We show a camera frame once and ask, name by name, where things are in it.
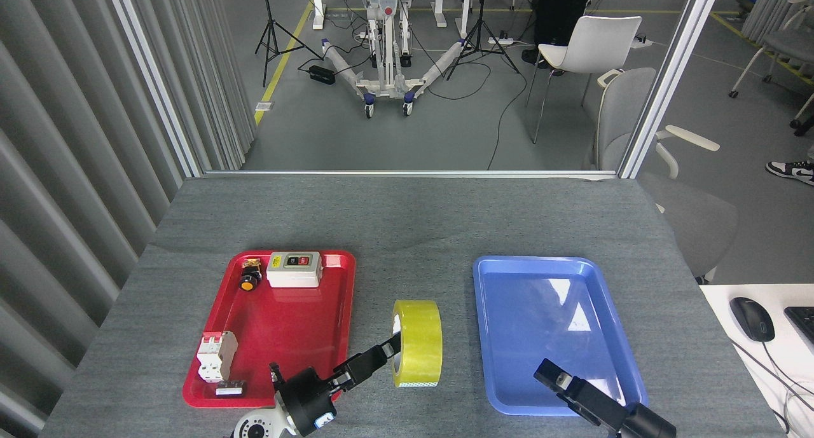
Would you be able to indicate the grey floor plate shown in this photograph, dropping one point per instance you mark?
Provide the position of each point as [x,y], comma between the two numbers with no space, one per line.
[264,106]

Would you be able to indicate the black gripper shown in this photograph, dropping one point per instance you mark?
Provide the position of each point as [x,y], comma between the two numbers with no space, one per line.
[645,425]
[305,400]

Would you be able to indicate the yellow tape roll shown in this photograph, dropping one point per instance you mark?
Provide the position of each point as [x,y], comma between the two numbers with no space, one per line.
[423,342]

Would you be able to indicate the yellow push button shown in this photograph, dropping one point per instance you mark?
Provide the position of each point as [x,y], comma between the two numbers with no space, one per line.
[248,284]

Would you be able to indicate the black computer mouse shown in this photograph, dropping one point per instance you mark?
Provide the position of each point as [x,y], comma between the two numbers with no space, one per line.
[752,319]

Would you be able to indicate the white circuit breaker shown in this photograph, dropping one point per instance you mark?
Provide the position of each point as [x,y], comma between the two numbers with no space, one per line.
[215,356]

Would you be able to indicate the red plastic tray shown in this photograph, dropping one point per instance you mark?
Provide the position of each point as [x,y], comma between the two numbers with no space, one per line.
[286,323]

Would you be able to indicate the white wheeled stand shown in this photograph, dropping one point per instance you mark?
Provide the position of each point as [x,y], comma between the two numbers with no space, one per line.
[383,56]

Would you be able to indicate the white power strip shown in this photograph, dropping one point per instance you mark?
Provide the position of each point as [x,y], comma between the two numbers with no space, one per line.
[641,42]
[501,41]

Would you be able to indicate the silver rail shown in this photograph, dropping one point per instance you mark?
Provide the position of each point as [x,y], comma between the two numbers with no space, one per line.
[407,173]

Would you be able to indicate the black tripod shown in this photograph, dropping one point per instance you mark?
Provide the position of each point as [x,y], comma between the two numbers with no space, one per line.
[269,12]
[481,6]

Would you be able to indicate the black power adapter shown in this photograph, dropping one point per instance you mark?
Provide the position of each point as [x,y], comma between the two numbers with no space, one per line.
[322,74]

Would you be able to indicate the dark grey office chair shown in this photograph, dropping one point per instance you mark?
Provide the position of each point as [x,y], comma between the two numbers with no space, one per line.
[788,44]

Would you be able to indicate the small black terminal block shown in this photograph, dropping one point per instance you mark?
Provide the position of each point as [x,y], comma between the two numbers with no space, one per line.
[231,388]

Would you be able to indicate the white plastic chair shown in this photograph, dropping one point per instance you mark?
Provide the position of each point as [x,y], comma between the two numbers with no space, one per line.
[598,41]

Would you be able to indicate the white two-button switch box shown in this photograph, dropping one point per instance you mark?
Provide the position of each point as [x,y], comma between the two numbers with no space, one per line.
[294,274]

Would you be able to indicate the person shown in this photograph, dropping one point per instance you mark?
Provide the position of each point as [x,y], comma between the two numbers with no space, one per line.
[792,171]
[559,6]

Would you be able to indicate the blue plastic tray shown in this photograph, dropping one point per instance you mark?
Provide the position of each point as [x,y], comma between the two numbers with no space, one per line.
[528,311]

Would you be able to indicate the white desk leg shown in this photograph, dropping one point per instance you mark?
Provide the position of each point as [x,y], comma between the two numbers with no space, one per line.
[439,6]
[317,6]
[467,6]

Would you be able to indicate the white desk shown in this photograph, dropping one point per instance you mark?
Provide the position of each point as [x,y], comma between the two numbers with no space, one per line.
[782,374]

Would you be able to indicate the silver post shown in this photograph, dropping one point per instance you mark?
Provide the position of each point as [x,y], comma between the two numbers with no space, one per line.
[669,75]

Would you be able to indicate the black keyboard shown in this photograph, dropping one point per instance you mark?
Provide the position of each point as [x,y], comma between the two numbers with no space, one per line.
[802,323]

